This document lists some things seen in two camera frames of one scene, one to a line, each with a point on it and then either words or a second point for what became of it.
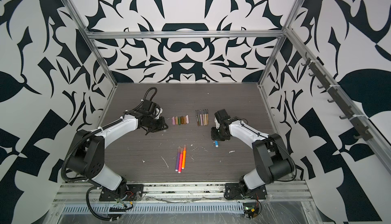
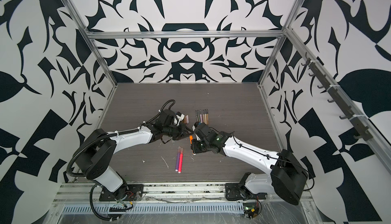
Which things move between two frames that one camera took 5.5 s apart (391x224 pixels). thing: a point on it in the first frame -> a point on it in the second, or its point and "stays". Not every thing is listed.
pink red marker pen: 179,167 stays
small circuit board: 250,210 stays
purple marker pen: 177,159 stays
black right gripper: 214,136 -> 194,147
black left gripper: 162,126 -> 183,132
